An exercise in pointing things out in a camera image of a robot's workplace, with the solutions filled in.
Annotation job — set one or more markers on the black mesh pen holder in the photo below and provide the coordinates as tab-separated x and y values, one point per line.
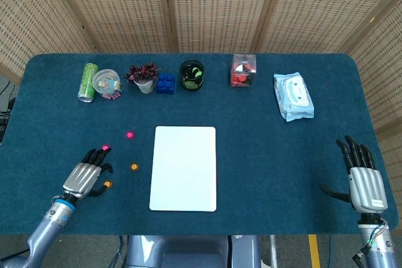
192	76

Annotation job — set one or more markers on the yellow round magnet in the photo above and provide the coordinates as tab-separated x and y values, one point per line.
107	184
134	166

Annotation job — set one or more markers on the blue felt table cover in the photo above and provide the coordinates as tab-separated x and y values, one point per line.
267	155

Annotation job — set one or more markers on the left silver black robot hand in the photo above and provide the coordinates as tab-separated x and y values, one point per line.
80	177

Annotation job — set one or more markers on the white paper cup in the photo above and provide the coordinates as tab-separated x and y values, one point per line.
144	87

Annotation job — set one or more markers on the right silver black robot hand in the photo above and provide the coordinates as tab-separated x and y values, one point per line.
367	186

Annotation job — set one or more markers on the woven bamboo folding screen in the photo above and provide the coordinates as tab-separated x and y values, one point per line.
220	7

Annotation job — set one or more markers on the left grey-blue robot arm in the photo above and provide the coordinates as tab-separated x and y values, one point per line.
50	219

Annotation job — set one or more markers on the green drink can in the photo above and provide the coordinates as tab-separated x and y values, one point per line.
88	83

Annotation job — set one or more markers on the red round magnet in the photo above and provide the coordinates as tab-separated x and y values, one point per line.
129	135
106	147

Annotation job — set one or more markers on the white magnetic whiteboard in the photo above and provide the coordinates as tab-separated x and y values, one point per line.
183	170

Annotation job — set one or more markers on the grey-blue robot torso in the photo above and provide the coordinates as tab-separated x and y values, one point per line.
188	252

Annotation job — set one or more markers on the purple grape bunch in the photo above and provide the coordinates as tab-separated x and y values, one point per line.
143	71

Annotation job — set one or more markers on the clear box of magnets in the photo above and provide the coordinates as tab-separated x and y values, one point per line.
242	71

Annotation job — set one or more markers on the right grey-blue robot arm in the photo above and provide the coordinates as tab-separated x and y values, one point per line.
378	250

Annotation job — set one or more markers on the blue building block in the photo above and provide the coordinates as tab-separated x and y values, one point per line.
165	84

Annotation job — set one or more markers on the blue wet wipes pack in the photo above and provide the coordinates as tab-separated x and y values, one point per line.
293	97

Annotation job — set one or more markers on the clear jar of binder clips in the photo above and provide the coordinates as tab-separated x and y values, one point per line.
106	83

